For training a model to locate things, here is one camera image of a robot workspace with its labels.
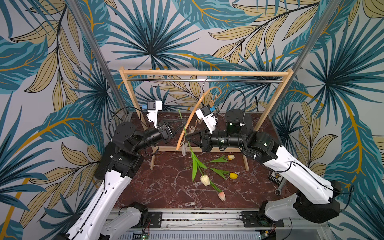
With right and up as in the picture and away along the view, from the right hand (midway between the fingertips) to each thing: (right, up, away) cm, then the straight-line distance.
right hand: (186, 137), depth 54 cm
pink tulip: (+17, -32, +26) cm, 45 cm away
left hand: (0, +4, -2) cm, 5 cm away
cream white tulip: (+4, -9, +2) cm, 10 cm away
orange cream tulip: (+21, -16, +41) cm, 49 cm away
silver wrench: (+49, -32, +29) cm, 65 cm away
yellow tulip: (+26, -24, +33) cm, 49 cm away
